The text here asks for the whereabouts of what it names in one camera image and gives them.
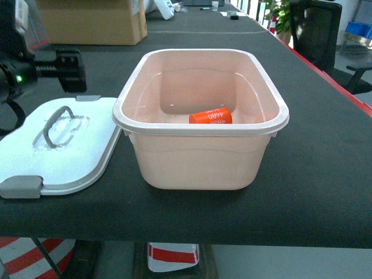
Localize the white box lid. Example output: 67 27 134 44
1 95 121 199

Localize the pink plastic box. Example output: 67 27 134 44
112 49 289 190

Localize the green potted plant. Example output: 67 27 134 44
259 0 291 34

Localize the black table mat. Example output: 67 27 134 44
1 7 371 249

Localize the red white cone left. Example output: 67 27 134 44
1 237 101 278

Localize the cardboard box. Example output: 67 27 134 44
36 0 147 46

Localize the white paper cup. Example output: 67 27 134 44
212 1 219 12

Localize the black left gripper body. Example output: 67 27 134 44
34 49 87 93

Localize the orange cylindrical capacitor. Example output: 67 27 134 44
188 108 233 124

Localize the red white traffic cone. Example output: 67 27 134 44
133 242 219 279

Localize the blue bin on shelf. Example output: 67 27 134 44
345 22 372 39

